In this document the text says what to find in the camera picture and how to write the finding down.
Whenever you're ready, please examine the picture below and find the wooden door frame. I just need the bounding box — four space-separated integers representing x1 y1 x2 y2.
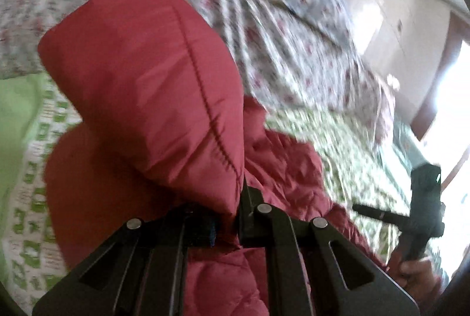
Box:
408 12 470 194

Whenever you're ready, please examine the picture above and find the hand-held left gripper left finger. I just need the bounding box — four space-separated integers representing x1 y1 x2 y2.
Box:
32 204 221 316

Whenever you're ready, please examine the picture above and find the green patterned bedsheet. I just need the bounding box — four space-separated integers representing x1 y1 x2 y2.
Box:
0 74 452 304

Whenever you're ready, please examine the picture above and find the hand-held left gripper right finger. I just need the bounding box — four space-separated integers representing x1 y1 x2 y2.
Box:
238 177 420 316

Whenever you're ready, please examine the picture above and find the white wardrobe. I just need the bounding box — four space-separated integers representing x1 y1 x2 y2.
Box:
352 0 460 126

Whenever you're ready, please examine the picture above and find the person's right hand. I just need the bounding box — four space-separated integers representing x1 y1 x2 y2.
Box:
388 253 446 306

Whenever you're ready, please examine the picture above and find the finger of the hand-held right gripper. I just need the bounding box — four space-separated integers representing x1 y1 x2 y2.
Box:
352 203 412 226

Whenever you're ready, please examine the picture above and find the red quilted jacket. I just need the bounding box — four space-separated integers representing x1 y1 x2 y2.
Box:
37 0 390 316

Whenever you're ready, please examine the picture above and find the floral print duvet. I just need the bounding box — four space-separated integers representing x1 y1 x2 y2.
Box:
0 0 396 148

